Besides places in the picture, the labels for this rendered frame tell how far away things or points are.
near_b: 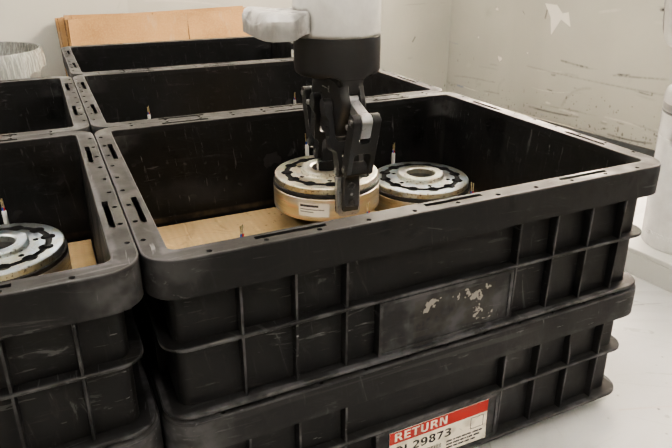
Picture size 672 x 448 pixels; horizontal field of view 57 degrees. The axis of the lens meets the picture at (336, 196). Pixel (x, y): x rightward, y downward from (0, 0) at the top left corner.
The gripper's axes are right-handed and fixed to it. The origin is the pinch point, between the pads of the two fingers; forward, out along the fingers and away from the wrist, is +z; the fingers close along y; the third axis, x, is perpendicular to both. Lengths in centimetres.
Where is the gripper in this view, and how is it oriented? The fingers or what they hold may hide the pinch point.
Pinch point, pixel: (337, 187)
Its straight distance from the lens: 57.7
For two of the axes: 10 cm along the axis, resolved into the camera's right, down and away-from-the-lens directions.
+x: -9.3, 1.4, -3.3
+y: -3.6, -3.4, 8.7
